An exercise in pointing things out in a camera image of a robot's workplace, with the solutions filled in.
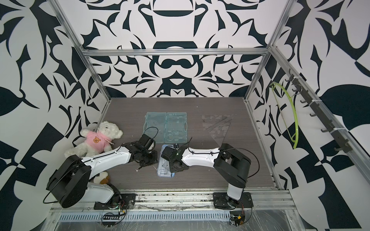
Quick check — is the blue transparent geometry set case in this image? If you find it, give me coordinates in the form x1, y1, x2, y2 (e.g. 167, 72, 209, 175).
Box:
157, 157, 175, 178

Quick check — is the teal transparent ruler set case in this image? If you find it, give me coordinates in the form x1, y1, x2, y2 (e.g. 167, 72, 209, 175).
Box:
143, 112, 188, 144

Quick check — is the clear triangle ruler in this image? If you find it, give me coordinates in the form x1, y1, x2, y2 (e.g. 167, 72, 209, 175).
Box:
201, 115, 232, 146

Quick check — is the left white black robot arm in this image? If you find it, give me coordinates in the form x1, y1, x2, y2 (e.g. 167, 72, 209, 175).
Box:
46, 134, 158, 209

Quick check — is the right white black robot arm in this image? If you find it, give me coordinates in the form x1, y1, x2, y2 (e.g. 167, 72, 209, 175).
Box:
161, 143, 251, 202

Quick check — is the white teddy bear pink shirt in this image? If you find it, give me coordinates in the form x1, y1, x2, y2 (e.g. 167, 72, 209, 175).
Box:
64, 121, 123, 158

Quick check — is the small brown white plush toy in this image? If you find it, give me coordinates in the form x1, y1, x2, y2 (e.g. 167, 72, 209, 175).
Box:
92, 171, 110, 184

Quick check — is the green hanging tube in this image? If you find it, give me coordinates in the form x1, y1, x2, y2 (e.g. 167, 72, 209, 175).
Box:
271, 82, 300, 150

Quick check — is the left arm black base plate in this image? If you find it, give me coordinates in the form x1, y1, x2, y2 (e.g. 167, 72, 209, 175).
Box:
93, 193, 136, 210

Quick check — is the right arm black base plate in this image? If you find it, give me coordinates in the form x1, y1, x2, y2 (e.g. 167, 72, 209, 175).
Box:
213, 192, 253, 210

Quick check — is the black wall hook rail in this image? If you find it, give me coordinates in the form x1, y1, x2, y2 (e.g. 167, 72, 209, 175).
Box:
287, 69, 354, 153

